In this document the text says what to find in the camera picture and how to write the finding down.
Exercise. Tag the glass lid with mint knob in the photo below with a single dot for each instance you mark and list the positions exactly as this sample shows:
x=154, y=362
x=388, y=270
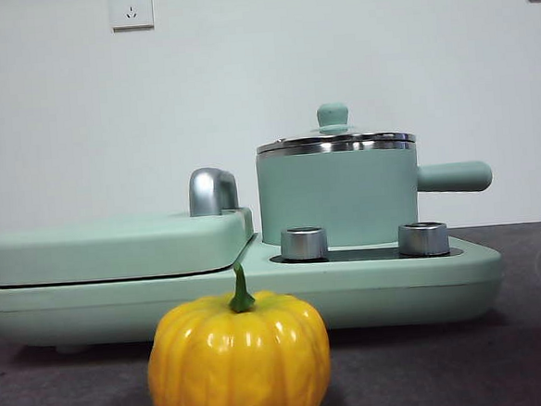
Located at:
x=333, y=115

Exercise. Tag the yellow toy pumpkin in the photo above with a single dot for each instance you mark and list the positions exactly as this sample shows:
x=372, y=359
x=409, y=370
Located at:
x=240, y=363

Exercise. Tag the silver control knob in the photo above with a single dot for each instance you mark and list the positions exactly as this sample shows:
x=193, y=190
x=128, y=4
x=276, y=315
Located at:
x=303, y=244
x=424, y=239

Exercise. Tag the mint green breakfast machine base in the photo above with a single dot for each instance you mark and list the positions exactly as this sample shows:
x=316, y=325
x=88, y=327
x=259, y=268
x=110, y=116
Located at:
x=374, y=288

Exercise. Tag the mint green hinged grill cover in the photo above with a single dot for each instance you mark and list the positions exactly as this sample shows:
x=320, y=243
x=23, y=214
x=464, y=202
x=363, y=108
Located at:
x=106, y=249

